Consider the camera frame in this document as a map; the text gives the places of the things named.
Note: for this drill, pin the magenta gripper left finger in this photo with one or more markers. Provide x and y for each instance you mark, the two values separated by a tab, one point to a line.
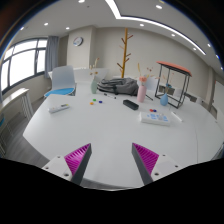
77	162

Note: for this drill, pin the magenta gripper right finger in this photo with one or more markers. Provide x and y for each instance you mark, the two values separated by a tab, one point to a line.
145	160

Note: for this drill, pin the white power strip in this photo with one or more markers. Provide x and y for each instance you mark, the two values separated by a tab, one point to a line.
154	118

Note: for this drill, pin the red and blue small magnets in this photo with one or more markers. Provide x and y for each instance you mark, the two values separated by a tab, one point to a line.
152	110

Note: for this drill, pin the white remote control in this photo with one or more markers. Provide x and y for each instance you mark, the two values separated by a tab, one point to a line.
58	108

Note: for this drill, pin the black rectangular box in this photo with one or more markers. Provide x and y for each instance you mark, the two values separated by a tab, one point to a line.
131	104

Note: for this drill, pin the blue vase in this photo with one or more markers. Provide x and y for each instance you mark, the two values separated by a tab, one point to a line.
164	98

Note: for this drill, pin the pink vase with flowers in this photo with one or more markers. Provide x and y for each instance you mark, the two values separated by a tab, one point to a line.
142	87

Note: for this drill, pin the black marker pen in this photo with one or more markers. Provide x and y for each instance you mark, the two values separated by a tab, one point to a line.
108	95

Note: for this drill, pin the green vase with dried flowers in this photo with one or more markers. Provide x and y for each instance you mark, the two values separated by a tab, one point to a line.
93	73

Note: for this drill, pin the grey backpack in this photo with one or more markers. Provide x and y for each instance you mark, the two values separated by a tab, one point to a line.
127	86

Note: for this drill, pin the white radiator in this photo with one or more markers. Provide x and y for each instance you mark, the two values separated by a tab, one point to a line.
19	101

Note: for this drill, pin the white chair blue seat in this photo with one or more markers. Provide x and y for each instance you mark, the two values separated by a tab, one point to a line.
63	81

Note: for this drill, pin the window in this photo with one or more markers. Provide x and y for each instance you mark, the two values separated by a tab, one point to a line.
22	61

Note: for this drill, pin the grey curtain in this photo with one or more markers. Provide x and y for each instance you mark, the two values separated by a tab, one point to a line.
51	54

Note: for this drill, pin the wooden coat rack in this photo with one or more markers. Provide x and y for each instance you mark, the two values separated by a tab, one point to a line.
126	55

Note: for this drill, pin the black frame orange-top stand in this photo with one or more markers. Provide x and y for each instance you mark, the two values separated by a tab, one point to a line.
178	77

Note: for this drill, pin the round wall clock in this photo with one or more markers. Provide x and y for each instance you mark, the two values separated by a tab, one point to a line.
78	41

